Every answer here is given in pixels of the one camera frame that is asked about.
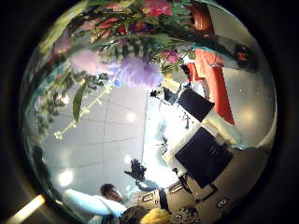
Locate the orange vase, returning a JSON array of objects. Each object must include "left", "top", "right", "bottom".
[{"left": 189, "top": 4, "right": 214, "bottom": 32}]

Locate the person in white shirt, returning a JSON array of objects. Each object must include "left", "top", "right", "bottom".
[{"left": 61, "top": 182, "right": 133, "bottom": 222}]

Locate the black box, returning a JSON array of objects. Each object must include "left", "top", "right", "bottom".
[{"left": 235, "top": 45, "right": 259, "bottom": 74}]

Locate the flower bouquet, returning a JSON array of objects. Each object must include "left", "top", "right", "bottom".
[{"left": 22, "top": 0, "right": 237, "bottom": 141}]

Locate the black operator glove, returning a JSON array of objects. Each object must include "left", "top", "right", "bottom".
[{"left": 123, "top": 158, "right": 148, "bottom": 183}]

